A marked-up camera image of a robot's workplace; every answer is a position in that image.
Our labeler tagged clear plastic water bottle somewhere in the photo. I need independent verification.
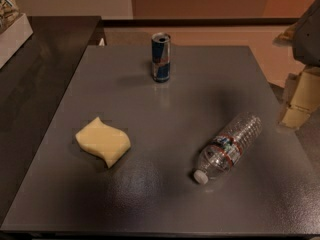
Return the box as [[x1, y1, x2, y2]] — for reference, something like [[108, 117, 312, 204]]
[[193, 112, 262, 185]]

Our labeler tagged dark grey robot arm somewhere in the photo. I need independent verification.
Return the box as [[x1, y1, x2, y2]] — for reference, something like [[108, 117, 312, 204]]
[[292, 0, 320, 66]]

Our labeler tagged white box with items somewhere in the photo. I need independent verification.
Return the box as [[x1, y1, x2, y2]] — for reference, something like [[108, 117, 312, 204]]
[[0, 0, 33, 68]]

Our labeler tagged cardboard box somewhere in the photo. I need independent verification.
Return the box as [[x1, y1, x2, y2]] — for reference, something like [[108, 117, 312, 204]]
[[279, 66, 320, 129]]

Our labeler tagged yellow wavy sponge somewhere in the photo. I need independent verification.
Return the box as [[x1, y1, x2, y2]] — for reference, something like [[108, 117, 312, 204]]
[[75, 117, 131, 168]]

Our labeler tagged blue silver energy drink can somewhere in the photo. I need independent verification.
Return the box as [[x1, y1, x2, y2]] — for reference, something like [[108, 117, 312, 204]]
[[151, 32, 171, 83]]

